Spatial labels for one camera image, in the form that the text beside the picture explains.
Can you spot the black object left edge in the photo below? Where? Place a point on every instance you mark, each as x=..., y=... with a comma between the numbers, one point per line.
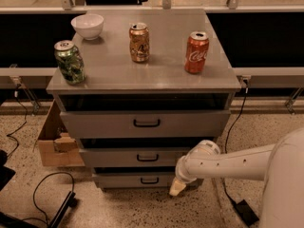
x=6, y=173

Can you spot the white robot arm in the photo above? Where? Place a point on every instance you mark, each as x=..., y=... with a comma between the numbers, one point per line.
x=280, y=166

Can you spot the red Coca-Cola can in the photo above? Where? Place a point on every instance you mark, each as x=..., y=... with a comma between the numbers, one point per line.
x=196, y=52

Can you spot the grey drawer cabinet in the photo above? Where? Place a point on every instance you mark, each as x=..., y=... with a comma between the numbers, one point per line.
x=113, y=82

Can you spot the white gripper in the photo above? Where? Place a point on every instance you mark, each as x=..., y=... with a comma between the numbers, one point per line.
x=180, y=174

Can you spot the white ceramic bowl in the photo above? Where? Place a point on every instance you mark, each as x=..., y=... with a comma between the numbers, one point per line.
x=89, y=26

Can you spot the black power adapter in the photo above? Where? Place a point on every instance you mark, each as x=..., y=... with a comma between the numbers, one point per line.
x=246, y=213

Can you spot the grey bottom drawer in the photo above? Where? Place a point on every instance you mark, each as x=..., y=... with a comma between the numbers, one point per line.
x=133, y=177

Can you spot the brown cardboard box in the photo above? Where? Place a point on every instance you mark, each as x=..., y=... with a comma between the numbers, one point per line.
x=55, y=146

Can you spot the grey top drawer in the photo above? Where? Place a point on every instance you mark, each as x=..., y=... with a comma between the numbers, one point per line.
x=145, y=124

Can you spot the gold soda can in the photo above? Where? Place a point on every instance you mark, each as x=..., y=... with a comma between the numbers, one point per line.
x=139, y=42

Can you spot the grey drawer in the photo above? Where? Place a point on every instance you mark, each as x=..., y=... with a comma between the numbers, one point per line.
x=145, y=124
x=135, y=152
x=133, y=177

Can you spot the green soda can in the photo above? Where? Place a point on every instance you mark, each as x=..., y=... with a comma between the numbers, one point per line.
x=69, y=61

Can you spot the black bar left floor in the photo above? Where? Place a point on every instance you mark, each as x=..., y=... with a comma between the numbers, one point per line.
x=69, y=202

